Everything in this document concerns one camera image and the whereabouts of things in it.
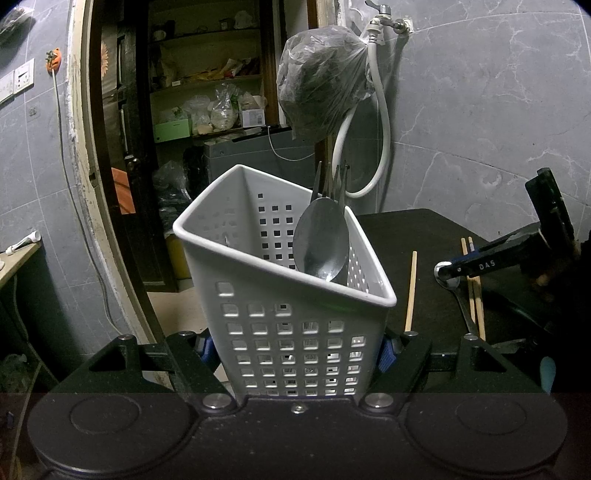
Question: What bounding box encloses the dark wooden door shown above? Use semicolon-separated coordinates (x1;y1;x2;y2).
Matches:
88;0;178;292

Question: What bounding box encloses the wooden chopstick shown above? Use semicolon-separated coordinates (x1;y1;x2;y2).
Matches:
460;237;478;324
404;250;419;334
467;236;486;342

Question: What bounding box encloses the white wall cable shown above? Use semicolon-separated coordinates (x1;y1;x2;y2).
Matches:
52;71;122;333

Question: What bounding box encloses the white perforated utensil basket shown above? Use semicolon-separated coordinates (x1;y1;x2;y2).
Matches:
172;164;398;402

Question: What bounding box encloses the cluttered storage shelf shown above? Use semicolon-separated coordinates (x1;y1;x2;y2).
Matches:
148;0;282;144

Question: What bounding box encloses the white hose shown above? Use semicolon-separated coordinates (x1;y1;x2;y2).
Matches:
331;21;393;200

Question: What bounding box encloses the small hanging plastic bag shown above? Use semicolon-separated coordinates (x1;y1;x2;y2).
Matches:
0;4;35;38

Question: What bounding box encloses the large clear plastic bag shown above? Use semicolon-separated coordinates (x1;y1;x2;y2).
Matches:
276;25;376;143

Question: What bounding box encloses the light blue handled spoon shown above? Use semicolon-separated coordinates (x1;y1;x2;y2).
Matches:
539;357;556;394

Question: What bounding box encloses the dark plastic bag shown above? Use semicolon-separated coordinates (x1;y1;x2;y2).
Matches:
152;161;195;217

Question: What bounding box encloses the small metal spoon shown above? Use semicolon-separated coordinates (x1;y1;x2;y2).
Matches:
436;277;480;340

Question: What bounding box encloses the pale door frame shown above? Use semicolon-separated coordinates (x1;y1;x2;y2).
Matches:
65;0;352;342

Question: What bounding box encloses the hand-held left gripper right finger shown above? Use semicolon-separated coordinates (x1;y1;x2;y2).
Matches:
359;330;525;412

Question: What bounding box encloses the thin white cord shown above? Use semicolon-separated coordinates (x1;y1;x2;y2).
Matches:
265;124;320;162

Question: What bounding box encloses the metal wall faucet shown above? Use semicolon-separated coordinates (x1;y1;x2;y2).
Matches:
365;0;414;35

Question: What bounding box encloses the white tube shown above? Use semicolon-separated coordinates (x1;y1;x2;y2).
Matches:
7;231;41;256

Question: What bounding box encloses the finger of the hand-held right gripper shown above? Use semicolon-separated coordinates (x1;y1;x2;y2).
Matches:
434;231;546;291

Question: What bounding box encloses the light green box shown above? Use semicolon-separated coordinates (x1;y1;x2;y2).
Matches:
154;117;192;144

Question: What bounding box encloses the metal fork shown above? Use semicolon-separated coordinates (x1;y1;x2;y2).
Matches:
310;161;350;208

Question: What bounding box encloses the yellow plastic jug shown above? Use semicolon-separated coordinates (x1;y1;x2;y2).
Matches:
165;233;192;280

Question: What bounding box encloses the pale wooden counter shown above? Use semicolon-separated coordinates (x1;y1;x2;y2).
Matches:
0;240;42;289

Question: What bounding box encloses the large metal spoon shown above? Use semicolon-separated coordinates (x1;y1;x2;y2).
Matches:
292;196;350;283

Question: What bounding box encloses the white translucent hanging bag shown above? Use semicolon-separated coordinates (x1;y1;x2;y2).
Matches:
339;0;368;35

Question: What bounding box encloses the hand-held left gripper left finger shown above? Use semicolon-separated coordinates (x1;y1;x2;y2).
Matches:
60;330;237;412

